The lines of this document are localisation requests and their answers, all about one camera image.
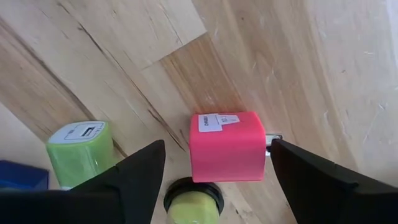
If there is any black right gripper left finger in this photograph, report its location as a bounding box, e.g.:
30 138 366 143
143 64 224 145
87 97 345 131
0 139 167 224

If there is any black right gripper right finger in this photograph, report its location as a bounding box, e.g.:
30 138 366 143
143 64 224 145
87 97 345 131
269 139 398 224

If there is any pink wall charger white label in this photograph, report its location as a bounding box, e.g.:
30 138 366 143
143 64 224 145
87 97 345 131
188 111 283 184

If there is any blue plastic block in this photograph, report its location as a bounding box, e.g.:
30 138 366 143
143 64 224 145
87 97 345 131
0 159 50 191

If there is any green wall charger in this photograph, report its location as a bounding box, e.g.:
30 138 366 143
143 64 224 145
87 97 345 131
45 120 118 190

